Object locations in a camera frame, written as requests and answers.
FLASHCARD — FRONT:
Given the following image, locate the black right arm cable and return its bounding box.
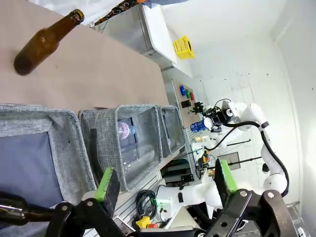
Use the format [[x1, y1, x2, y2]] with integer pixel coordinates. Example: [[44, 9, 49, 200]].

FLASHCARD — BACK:
[[204, 120, 290, 197]]

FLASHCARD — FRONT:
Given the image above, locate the blue white drink can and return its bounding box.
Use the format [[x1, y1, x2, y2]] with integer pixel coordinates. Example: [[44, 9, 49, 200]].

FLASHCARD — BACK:
[[190, 117, 213, 133]]

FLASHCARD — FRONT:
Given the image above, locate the white side table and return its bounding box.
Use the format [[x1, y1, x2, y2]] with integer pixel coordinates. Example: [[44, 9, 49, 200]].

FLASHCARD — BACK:
[[138, 0, 196, 72]]

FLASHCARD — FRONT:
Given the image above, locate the crushed bottle purple label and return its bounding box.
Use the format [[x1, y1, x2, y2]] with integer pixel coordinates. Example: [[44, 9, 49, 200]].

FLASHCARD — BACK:
[[117, 119, 137, 142]]

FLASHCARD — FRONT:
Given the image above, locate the yellow emergency stop box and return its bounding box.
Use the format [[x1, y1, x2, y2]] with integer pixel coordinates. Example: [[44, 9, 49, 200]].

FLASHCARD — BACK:
[[135, 215, 159, 230]]

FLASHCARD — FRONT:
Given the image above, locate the brown control panel board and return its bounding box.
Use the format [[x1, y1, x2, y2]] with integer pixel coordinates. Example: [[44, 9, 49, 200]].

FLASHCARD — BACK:
[[172, 79, 198, 129]]

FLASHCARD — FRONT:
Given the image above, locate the clear plastic bottle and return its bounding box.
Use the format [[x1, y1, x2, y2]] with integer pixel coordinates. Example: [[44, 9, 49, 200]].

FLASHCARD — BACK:
[[120, 144, 157, 175]]

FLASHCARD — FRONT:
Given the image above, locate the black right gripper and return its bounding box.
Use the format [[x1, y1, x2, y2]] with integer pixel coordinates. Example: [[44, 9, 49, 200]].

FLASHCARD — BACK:
[[204, 106, 234, 133]]

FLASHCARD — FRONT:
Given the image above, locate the grey fabric basket can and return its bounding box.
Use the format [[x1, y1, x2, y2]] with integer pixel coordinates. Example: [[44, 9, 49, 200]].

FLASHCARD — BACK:
[[158, 105, 186, 158]]

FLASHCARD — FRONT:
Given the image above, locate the grey fabric basket bottle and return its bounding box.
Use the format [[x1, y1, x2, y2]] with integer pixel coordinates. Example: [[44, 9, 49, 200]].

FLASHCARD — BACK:
[[0, 105, 98, 237]]

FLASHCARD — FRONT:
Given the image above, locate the grey fabric basket plastic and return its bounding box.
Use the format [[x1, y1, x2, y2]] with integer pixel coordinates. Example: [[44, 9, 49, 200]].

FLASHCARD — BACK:
[[78, 104, 164, 193]]

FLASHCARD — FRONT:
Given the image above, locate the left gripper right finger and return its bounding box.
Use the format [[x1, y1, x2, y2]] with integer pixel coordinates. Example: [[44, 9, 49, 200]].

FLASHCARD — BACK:
[[204, 159, 297, 237]]

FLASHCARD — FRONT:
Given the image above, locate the coiled black cable bundle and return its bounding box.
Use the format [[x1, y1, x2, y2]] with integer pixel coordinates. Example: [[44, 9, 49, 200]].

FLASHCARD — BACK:
[[136, 189, 158, 217]]

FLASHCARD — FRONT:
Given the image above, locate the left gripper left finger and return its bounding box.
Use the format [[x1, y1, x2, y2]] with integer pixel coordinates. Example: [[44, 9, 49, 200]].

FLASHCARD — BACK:
[[49, 167, 131, 237]]

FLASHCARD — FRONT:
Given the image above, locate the brown glass bottle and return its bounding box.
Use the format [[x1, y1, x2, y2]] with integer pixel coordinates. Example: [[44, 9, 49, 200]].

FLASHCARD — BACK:
[[13, 9, 85, 76], [0, 191, 54, 226]]

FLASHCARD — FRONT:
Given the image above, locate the yellow plastic crate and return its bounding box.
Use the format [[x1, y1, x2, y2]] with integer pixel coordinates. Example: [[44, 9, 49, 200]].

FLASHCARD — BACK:
[[173, 35, 196, 60]]

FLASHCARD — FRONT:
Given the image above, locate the black red patterned fabric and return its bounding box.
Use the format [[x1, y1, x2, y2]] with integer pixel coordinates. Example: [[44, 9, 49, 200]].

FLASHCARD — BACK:
[[94, 0, 143, 27]]

